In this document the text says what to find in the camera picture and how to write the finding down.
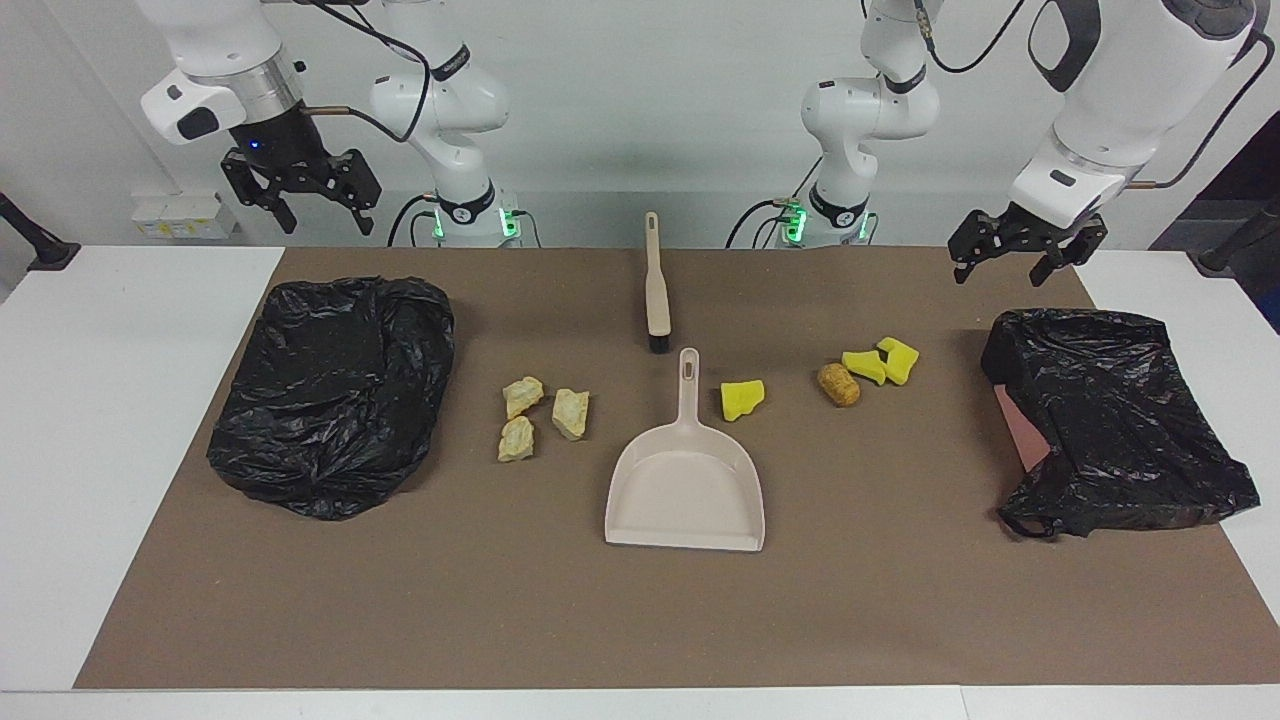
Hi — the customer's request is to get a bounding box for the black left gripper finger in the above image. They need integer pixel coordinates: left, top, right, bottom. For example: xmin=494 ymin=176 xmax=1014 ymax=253
xmin=947 ymin=210 xmax=1007 ymax=287
xmin=1029 ymin=224 xmax=1110 ymax=289

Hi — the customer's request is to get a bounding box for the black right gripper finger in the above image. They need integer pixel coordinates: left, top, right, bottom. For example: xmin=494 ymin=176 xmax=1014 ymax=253
xmin=220 ymin=148 xmax=299 ymax=236
xmin=318 ymin=148 xmax=384 ymax=238

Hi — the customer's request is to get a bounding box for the yellow green sponge piece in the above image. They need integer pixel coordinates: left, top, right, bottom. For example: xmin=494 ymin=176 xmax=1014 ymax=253
xmin=876 ymin=336 xmax=921 ymax=387

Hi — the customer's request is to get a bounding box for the small yellow sponge wedge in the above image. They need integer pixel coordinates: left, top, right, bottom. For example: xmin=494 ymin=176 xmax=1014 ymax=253
xmin=841 ymin=348 xmax=889 ymax=388

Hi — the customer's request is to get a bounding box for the brown cork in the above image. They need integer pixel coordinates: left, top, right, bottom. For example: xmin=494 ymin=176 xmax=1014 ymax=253
xmin=816 ymin=361 xmax=863 ymax=409

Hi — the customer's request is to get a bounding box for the beige foam chunk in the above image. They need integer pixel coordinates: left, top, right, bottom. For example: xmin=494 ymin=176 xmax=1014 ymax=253
xmin=501 ymin=375 xmax=547 ymax=422
xmin=551 ymin=387 xmax=592 ymax=443
xmin=497 ymin=415 xmax=537 ymax=464

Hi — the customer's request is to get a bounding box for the large yellow sponge piece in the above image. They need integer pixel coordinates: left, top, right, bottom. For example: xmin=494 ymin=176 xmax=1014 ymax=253
xmin=719 ymin=378 xmax=767 ymax=423

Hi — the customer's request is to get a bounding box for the beige hand brush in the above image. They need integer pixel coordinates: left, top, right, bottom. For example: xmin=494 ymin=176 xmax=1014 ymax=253
xmin=643 ymin=211 xmax=676 ymax=355

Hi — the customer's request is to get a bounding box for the beige plastic dustpan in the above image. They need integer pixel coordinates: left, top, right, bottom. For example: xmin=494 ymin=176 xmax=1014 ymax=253
xmin=603 ymin=346 xmax=767 ymax=554

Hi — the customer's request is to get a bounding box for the pink bin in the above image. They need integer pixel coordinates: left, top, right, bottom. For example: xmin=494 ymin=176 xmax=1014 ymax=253
xmin=993 ymin=385 xmax=1054 ymax=474

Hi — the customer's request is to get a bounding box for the black clamp stand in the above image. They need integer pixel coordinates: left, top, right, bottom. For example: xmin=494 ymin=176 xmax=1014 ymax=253
xmin=0 ymin=191 xmax=82 ymax=274
xmin=1190 ymin=195 xmax=1280 ymax=277

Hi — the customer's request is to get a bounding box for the left black plastic bag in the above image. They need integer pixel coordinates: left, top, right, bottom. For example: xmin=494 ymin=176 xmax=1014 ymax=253
xmin=206 ymin=276 xmax=457 ymax=522

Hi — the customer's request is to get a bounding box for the brown table mat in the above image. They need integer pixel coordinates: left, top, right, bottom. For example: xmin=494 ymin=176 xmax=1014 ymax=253
xmin=73 ymin=246 xmax=1280 ymax=691

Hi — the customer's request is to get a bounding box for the black base cable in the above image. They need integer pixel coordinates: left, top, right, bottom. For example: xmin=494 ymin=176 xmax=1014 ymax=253
xmin=726 ymin=155 xmax=823 ymax=249
xmin=387 ymin=194 xmax=442 ymax=249

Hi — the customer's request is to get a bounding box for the white wall socket box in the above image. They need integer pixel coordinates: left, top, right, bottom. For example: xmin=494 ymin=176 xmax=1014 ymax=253
xmin=131 ymin=191 xmax=240 ymax=240

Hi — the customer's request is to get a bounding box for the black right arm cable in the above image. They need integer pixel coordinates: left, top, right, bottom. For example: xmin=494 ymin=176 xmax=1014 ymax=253
xmin=296 ymin=0 xmax=434 ymax=144

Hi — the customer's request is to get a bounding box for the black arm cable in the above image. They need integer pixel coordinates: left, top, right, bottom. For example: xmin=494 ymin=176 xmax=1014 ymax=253
xmin=296 ymin=0 xmax=434 ymax=144
xmin=912 ymin=0 xmax=1280 ymax=191

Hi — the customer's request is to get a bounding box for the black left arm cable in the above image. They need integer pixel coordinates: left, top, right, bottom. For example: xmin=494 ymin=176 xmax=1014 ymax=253
xmin=912 ymin=0 xmax=1280 ymax=191

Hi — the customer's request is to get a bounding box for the black bag with loose handles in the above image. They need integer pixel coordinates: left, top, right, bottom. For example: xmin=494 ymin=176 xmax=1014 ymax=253
xmin=979 ymin=307 xmax=1262 ymax=542

